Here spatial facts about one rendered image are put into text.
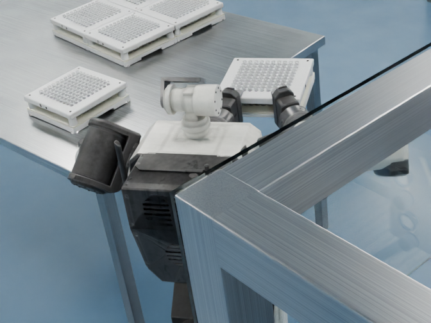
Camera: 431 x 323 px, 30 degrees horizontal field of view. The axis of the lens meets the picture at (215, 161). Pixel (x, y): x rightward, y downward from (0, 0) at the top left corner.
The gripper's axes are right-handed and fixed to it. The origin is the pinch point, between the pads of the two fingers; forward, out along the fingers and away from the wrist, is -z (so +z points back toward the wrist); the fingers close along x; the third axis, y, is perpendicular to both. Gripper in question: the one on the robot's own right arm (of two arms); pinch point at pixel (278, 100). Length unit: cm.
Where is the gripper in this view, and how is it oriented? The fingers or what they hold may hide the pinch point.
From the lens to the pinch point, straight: 222.8
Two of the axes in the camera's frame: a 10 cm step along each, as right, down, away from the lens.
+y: 9.5, -2.7, 1.7
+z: 3.0, 5.1, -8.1
